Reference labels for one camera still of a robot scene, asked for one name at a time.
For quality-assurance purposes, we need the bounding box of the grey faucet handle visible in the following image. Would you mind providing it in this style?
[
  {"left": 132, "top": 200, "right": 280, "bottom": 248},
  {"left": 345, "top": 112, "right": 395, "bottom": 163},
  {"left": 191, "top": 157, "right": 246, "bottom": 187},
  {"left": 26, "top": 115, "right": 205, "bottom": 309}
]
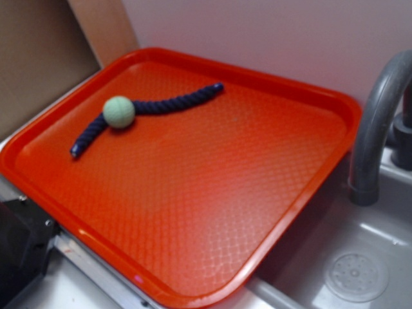
[{"left": 391, "top": 86, "right": 411, "bottom": 171}]

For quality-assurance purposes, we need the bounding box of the orange plastic tray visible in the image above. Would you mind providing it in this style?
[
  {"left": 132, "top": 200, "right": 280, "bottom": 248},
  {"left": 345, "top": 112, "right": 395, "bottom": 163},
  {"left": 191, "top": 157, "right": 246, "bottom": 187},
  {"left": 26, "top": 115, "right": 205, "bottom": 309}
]
[{"left": 1, "top": 48, "right": 361, "bottom": 308}]

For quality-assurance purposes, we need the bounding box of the dark blue twisted rope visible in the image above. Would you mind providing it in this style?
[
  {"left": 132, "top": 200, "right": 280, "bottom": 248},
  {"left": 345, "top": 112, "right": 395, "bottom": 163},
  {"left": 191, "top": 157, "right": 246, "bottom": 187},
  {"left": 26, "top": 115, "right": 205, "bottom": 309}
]
[{"left": 70, "top": 82, "right": 224, "bottom": 160}]

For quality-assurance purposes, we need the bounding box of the round sink drain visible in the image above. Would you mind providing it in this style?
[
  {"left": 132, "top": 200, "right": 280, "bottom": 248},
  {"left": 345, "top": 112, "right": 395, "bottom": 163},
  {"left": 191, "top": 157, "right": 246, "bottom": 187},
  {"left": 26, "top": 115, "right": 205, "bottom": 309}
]
[{"left": 323, "top": 252, "right": 389, "bottom": 303}]

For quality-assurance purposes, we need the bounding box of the green ball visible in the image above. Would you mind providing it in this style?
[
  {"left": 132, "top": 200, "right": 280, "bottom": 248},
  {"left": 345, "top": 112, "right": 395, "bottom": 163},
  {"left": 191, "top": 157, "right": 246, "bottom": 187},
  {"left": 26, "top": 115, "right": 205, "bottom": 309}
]
[{"left": 102, "top": 96, "right": 135, "bottom": 129}]

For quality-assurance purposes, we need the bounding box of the grey toy sink basin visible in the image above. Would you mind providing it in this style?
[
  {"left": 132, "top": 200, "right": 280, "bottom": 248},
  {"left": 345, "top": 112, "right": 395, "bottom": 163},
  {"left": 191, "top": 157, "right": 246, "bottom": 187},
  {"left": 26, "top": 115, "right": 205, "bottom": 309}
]
[{"left": 0, "top": 93, "right": 412, "bottom": 309}]

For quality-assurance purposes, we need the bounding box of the grey curved faucet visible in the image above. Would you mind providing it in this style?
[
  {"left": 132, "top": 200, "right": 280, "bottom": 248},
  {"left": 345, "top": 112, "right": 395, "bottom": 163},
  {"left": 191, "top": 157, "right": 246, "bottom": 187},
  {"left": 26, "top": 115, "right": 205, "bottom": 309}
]
[{"left": 348, "top": 50, "right": 411, "bottom": 206}]

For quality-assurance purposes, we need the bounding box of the black box device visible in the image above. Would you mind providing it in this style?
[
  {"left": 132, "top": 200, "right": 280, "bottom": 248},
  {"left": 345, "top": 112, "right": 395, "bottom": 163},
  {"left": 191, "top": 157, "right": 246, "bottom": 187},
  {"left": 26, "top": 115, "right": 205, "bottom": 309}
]
[{"left": 1, "top": 196, "right": 59, "bottom": 308}]

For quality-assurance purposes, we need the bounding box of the brown cardboard panel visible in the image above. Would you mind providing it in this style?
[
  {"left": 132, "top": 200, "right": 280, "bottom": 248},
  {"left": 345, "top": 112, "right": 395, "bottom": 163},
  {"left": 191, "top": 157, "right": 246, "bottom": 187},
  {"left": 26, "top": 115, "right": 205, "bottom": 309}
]
[{"left": 1, "top": 1, "right": 139, "bottom": 138}]

